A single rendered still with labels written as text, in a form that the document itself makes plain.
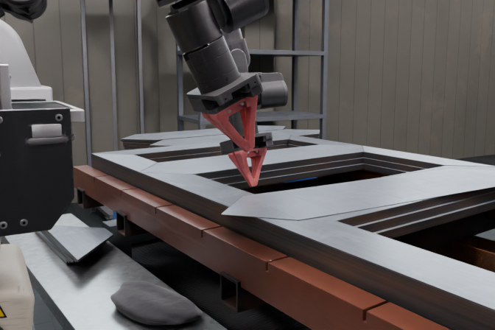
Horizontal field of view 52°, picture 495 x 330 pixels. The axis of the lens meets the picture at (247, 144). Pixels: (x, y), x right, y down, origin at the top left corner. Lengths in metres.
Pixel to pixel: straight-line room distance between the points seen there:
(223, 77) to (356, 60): 5.09
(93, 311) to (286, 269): 0.39
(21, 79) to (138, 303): 2.72
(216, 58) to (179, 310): 0.44
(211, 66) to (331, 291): 0.31
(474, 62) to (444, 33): 0.65
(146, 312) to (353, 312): 0.38
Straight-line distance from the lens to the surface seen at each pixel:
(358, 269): 0.67
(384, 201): 0.95
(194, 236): 0.91
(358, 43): 5.72
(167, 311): 0.88
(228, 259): 0.82
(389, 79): 6.02
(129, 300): 0.93
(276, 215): 0.83
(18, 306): 0.78
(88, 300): 1.01
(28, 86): 3.52
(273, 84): 1.04
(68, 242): 1.21
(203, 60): 0.64
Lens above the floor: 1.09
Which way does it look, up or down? 8 degrees down
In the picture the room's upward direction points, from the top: straight up
